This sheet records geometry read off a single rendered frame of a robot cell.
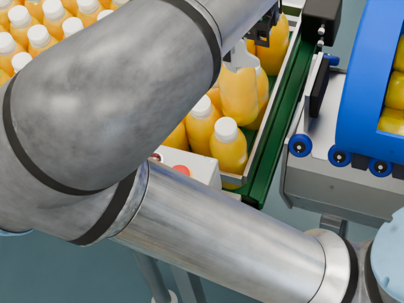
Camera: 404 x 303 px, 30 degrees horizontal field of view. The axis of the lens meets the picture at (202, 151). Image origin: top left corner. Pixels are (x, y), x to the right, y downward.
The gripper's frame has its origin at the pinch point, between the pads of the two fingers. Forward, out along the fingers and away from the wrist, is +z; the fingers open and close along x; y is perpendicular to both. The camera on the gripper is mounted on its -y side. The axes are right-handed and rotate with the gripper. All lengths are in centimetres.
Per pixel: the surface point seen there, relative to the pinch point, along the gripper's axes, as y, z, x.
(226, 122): -0.2, 11.2, -6.3
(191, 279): -7, 56, -21
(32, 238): -76, 119, -3
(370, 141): 24.2, 9.1, -4.6
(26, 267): -73, 119, -13
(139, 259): -26, 78, -13
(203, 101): -5.4, 11.1, -3.3
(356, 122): 21.4, 5.7, -3.9
